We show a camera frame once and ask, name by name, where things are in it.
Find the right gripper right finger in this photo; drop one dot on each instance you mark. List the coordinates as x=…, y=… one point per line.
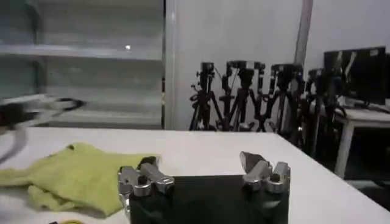
x=259, y=173

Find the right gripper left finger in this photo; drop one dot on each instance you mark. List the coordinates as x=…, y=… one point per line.
x=152, y=178

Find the lime green t-shirt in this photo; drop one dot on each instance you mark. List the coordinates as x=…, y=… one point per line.
x=79, y=176

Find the white side table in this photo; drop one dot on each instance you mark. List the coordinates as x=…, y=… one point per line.
x=362, y=117

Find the white metal shelf rack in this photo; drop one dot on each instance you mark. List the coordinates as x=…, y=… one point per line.
x=91, y=51

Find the black monitor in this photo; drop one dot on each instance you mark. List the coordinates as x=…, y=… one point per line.
x=362, y=76

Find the black camera tripod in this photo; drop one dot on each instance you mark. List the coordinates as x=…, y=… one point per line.
x=283, y=79
x=318, y=88
x=243, y=91
x=204, y=91

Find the grey wall column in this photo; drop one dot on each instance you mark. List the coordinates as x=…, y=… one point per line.
x=304, y=30

